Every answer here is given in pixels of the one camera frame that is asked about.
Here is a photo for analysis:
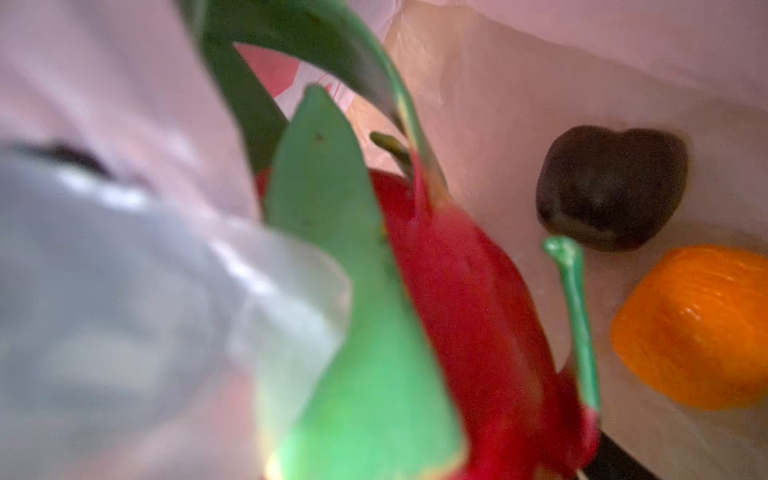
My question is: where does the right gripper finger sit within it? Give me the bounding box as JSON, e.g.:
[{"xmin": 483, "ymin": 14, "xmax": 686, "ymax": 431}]
[{"xmin": 581, "ymin": 432, "xmax": 658, "ymax": 480}]

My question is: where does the orange fake orange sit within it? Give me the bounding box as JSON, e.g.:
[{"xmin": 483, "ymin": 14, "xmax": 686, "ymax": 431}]
[{"xmin": 611, "ymin": 244, "xmax": 767, "ymax": 410}]

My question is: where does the pink printed plastic bag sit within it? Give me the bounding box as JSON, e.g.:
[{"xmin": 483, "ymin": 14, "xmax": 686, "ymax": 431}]
[{"xmin": 1, "ymin": 1, "xmax": 767, "ymax": 479}]

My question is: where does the dark round fake mangosteen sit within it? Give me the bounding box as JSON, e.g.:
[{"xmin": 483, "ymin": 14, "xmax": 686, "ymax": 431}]
[{"xmin": 535, "ymin": 125, "xmax": 689, "ymax": 251}]

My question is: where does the red fake dragon fruit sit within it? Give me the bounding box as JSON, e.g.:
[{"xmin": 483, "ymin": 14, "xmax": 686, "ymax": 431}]
[{"xmin": 179, "ymin": 1, "xmax": 601, "ymax": 479}]

